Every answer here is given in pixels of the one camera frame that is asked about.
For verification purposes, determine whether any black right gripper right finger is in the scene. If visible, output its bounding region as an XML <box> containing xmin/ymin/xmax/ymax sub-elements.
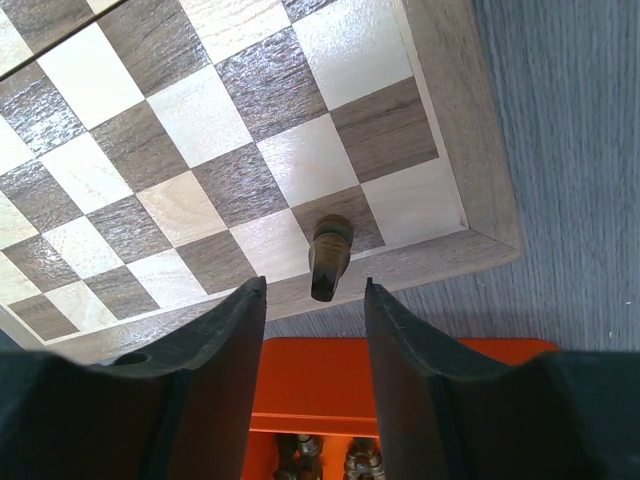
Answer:
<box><xmin>364</xmin><ymin>283</ymin><xmax>639</xmax><ymax>479</ymax></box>

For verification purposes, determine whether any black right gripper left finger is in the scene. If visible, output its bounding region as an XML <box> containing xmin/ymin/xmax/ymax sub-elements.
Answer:
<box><xmin>1</xmin><ymin>277</ymin><xmax>266</xmax><ymax>479</ymax></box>

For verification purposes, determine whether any dark chess piece cluster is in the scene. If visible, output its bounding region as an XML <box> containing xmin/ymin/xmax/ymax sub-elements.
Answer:
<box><xmin>271</xmin><ymin>433</ymin><xmax>387</xmax><ymax>479</ymax></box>

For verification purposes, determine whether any wooden chess board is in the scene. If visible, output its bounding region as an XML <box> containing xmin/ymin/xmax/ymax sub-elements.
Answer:
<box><xmin>1</xmin><ymin>1</ymin><xmax>523</xmax><ymax>361</ymax></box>

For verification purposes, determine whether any orange plastic tray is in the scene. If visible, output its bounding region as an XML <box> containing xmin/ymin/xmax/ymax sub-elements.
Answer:
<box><xmin>247</xmin><ymin>337</ymin><xmax>559</xmax><ymax>480</ymax></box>

